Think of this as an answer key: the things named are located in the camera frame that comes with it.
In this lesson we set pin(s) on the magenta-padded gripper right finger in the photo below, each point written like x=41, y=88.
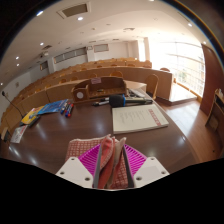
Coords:
x=138, y=163

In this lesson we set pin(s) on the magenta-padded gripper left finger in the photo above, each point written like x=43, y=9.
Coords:
x=87, y=161

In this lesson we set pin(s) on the red white checked towel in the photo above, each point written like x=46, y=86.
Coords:
x=110, y=160

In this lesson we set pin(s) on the white book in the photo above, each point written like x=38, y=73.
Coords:
x=136, y=118

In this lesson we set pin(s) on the red marker pen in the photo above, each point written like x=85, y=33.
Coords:
x=70, y=110

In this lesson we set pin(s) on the blue marker pen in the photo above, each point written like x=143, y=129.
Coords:
x=67, y=109
x=63, y=108

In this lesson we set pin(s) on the black silver pen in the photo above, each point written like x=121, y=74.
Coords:
x=100, y=102

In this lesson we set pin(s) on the blue book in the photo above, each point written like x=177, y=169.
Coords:
x=53, y=106

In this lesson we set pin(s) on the black whiteboard eraser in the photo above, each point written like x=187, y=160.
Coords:
x=34, y=120

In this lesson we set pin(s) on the stack of papers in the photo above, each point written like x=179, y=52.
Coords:
x=136, y=93

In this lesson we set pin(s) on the white leaflet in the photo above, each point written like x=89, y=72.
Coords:
x=18, y=134

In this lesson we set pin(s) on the wooden desk organizer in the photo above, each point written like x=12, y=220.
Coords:
x=106, y=85

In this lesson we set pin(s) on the wooden chair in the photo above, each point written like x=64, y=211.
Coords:
x=151, y=83

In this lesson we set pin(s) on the wooden shelf unit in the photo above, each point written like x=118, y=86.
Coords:
x=216, y=113

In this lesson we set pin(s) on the rows of wooden auditorium desks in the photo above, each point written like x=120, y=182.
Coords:
x=100, y=64

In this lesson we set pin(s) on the black gooseneck microphone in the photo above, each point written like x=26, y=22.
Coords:
x=3, y=93

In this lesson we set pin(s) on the ceiling lights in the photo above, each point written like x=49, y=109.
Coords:
x=80, y=18

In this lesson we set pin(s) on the ceiling air vent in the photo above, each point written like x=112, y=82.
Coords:
x=74, y=10

